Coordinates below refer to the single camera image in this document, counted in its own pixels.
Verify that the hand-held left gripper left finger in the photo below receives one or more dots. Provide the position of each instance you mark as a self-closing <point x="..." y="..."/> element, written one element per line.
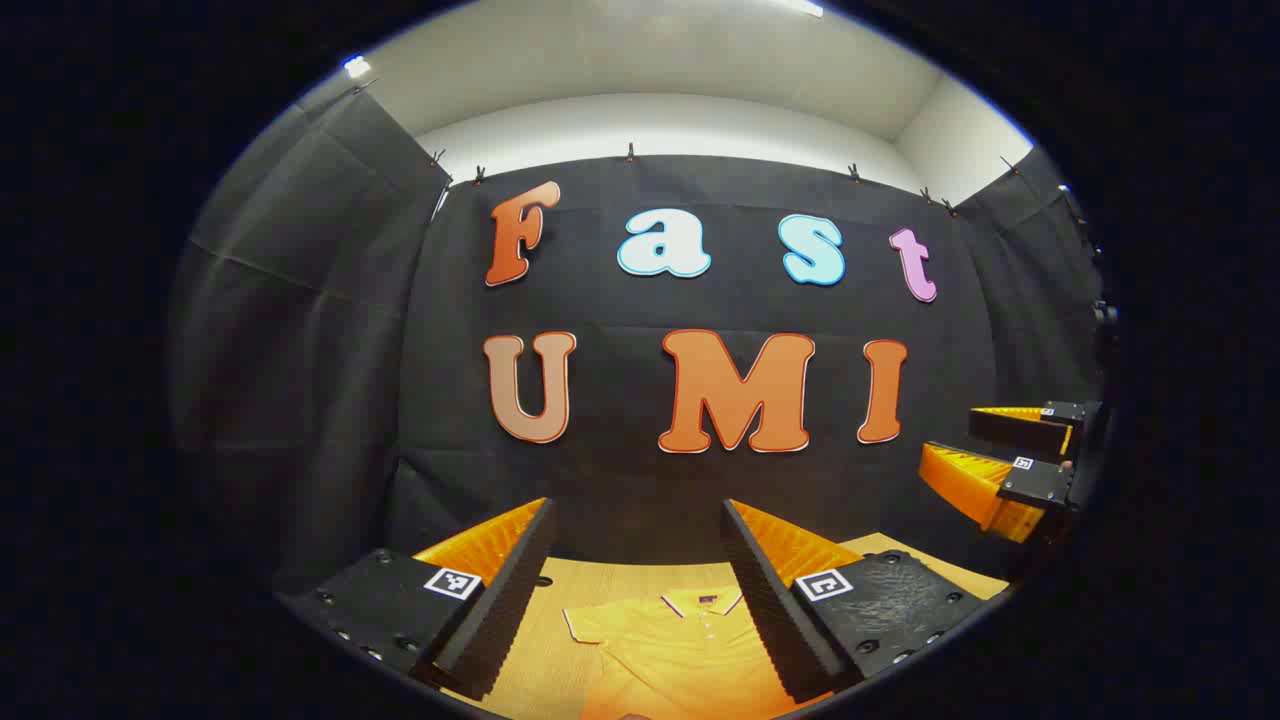
<point x="510" y="590"/>

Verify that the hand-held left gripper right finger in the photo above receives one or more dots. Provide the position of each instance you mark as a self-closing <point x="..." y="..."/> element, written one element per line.
<point x="770" y="600"/>

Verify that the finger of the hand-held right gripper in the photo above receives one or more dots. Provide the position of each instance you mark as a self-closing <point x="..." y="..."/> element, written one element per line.
<point x="1020" y="430"/>
<point x="1035" y="482"/>

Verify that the orange T-shirt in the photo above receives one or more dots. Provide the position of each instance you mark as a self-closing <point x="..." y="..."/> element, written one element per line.
<point x="680" y="650"/>

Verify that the black backdrop cloth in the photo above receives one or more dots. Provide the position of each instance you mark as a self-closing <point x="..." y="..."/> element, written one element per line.
<point x="620" y="480"/>

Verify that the row of backdrop clips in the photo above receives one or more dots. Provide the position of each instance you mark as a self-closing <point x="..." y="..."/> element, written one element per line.
<point x="630" y="153"/>

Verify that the ceiling light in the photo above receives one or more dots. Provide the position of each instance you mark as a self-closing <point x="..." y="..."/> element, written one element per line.
<point x="357" y="67"/>
<point x="800" y="6"/>

